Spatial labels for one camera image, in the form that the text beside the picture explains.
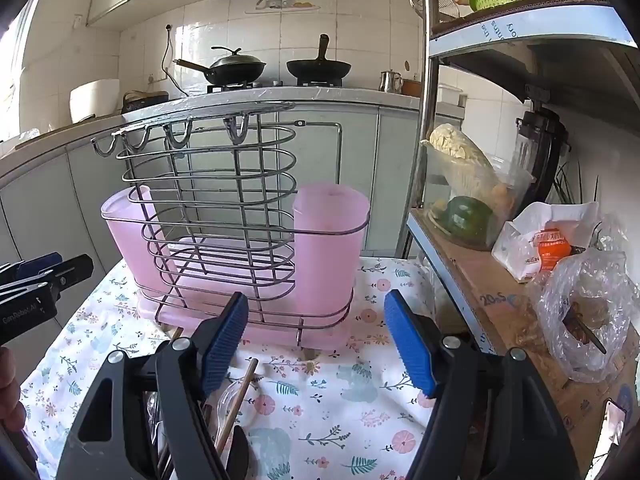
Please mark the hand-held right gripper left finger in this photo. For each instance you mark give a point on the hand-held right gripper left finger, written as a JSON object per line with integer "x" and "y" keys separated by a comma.
{"x": 227, "y": 345}

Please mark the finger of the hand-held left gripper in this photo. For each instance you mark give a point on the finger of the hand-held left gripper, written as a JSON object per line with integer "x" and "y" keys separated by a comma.
{"x": 70, "y": 270}
{"x": 40, "y": 265}

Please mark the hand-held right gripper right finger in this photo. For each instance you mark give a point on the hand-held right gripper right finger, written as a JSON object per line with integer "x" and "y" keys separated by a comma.
{"x": 407, "y": 342}

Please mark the light wooden chopstick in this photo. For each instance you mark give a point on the light wooden chopstick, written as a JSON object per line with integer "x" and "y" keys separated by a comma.
{"x": 240, "y": 395}

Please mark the clear plastic spoon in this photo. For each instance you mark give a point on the clear plastic spoon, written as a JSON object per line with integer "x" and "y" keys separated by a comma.
{"x": 225, "y": 402}

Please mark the pink plastic utensil cup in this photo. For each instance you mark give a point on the pink plastic utensil cup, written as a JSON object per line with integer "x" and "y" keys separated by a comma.
{"x": 125, "y": 245}
{"x": 325, "y": 260}

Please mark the black spoon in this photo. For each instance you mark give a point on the black spoon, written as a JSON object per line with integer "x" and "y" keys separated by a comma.
{"x": 240, "y": 447}

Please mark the person's left hand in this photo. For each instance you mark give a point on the person's left hand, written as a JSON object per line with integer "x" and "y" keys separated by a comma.
{"x": 10, "y": 390}

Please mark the kitchen counter cabinet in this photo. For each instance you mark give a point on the kitchen counter cabinet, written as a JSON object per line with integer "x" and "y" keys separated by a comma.
{"x": 60, "y": 190}

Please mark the lower metal shelf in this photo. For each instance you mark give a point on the lower metal shelf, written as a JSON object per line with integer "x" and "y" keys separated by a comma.
{"x": 440, "y": 265}

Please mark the pink plastic drip tray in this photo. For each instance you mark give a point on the pink plastic drip tray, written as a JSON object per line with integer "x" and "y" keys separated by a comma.
{"x": 320, "y": 337}

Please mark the cardboard sheet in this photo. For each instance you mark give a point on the cardboard sheet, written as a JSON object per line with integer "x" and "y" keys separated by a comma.
{"x": 505, "y": 320}

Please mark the floral tablecloth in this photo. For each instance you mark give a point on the floral tablecloth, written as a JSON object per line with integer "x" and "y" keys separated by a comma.
{"x": 325, "y": 410}

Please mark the green pepper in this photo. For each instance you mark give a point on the green pepper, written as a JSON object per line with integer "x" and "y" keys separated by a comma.
{"x": 467, "y": 217}

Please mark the white plastic bag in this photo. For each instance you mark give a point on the white plastic bag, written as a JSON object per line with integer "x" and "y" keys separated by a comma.
{"x": 520, "y": 255}

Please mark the clear plastic bag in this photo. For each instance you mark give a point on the clear plastic bag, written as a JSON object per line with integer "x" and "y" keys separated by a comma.
{"x": 560, "y": 285}

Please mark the white rice cooker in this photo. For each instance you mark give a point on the white rice cooker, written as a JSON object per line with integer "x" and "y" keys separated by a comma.
{"x": 95, "y": 100}

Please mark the dark round pan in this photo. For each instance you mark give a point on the dark round pan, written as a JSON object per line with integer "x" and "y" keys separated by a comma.
{"x": 145, "y": 102}

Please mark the napa cabbage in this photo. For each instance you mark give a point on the napa cabbage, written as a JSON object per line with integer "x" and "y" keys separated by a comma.
{"x": 465, "y": 160}

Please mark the clear plastic container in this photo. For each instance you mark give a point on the clear plastic container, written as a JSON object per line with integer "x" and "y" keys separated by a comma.
{"x": 515, "y": 180}

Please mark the green onion leaves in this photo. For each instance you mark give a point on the green onion leaves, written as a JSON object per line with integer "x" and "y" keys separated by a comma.
{"x": 575, "y": 185}

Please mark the metal shelf pole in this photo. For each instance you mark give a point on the metal shelf pole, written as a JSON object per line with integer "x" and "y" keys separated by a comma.
{"x": 427, "y": 110}

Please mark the black blender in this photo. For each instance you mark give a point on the black blender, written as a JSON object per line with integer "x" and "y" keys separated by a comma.
{"x": 542, "y": 150}

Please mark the white plastic box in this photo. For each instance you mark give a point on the white plastic box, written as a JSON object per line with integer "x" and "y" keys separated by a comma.
{"x": 449, "y": 94}

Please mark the brown clay pot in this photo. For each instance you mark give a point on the brown clay pot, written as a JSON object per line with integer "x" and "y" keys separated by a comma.
{"x": 411, "y": 87}

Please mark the steel kettle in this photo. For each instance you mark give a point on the steel kettle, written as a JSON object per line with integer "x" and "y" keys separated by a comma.
{"x": 390, "y": 82}

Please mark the black wok with lid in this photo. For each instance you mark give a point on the black wok with lid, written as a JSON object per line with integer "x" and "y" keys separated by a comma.
{"x": 235, "y": 67}

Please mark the gas stove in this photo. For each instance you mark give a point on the gas stove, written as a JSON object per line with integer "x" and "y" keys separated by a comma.
{"x": 270, "y": 85}

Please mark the upper shelf board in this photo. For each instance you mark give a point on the upper shelf board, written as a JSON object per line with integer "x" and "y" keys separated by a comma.
{"x": 525, "y": 30}

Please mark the wall-mounted rack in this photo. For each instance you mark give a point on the wall-mounted rack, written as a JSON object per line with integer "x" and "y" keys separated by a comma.
{"x": 282, "y": 4}

